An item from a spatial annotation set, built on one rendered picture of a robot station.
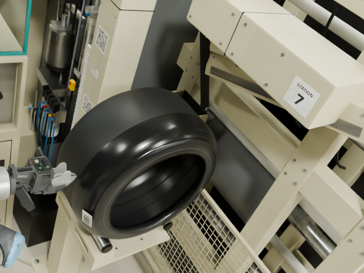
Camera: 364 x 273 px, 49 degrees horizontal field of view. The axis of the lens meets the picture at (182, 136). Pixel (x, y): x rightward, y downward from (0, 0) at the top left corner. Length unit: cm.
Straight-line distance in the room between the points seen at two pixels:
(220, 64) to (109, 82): 42
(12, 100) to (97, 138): 70
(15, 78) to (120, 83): 50
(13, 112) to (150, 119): 84
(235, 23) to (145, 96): 37
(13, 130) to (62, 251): 68
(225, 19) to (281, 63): 26
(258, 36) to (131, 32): 43
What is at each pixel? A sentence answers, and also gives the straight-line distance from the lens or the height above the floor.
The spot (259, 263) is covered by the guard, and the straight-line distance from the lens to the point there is 162.
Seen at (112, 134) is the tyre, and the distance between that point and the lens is 123.
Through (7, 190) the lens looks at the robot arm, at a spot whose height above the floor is 129.
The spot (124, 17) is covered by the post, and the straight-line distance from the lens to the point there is 134.
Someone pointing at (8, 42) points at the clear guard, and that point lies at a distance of 168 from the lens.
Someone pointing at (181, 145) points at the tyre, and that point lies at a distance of 125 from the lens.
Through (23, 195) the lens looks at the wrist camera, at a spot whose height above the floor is 122.
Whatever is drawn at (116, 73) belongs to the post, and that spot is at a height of 141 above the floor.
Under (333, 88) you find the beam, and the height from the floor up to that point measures 177.
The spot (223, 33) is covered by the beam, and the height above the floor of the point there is 169.
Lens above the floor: 216
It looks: 37 degrees down
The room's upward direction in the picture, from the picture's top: 23 degrees clockwise
